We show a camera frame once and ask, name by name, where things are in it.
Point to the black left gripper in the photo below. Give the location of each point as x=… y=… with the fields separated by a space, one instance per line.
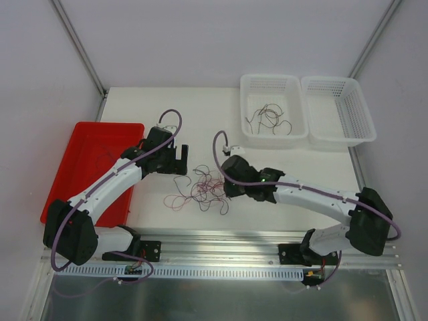
x=174 y=164

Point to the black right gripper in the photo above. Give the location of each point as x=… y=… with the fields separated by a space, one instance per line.
x=229 y=188

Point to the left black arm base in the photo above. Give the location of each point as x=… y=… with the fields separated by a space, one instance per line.
x=148 y=250

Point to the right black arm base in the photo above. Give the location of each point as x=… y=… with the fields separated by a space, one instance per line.
x=297 y=254

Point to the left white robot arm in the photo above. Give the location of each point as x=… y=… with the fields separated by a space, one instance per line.
x=70 y=229

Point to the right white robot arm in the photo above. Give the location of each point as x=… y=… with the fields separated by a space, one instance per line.
x=363 y=219

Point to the red plastic tray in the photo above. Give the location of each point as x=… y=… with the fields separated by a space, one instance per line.
x=93 y=148

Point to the left white plastic basket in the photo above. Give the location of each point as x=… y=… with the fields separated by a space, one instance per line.
x=272 y=109

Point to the white plastic basket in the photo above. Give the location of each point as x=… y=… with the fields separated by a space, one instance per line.
x=272 y=109
x=338 y=115

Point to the right white plastic basket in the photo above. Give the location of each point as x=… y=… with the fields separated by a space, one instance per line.
x=338 y=115

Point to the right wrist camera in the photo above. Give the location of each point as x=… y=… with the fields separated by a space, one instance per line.
x=233 y=150

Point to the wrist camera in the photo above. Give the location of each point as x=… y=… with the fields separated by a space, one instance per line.
x=170 y=128
x=233 y=150

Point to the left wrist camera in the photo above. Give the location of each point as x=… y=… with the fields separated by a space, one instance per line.
x=170 y=128

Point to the aluminium table rail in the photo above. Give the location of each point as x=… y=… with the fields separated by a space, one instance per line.
x=249 y=248

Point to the white slotted cable duct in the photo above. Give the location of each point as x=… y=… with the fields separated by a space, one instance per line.
x=187 y=272

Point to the left aluminium frame post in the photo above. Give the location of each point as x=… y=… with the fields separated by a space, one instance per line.
x=75 y=40

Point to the aluminium frame post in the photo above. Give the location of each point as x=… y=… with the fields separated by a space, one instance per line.
x=75 y=40
x=370 y=45

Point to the right aluminium frame post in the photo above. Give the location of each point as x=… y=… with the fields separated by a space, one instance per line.
x=370 y=45

